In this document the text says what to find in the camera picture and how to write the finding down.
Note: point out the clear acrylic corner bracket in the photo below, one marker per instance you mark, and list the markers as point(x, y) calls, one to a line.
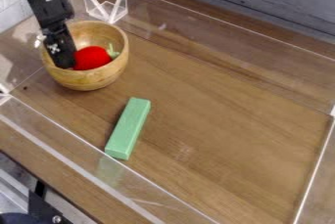
point(106, 11)

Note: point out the red plush strawberry toy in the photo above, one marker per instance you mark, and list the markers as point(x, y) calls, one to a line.
point(93, 57)

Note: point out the clear acrylic table barrier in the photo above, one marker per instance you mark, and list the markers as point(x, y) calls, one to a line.
point(236, 149)

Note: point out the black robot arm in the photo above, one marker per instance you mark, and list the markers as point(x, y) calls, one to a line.
point(52, 13)

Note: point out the light wooden bowl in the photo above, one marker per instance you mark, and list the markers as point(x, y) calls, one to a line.
point(91, 33)

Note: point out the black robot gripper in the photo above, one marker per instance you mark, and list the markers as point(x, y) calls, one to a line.
point(51, 13)

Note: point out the black clamp under table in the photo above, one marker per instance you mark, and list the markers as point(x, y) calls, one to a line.
point(42, 213)

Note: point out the green rectangular block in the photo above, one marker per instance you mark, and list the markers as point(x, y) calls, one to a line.
point(125, 134)

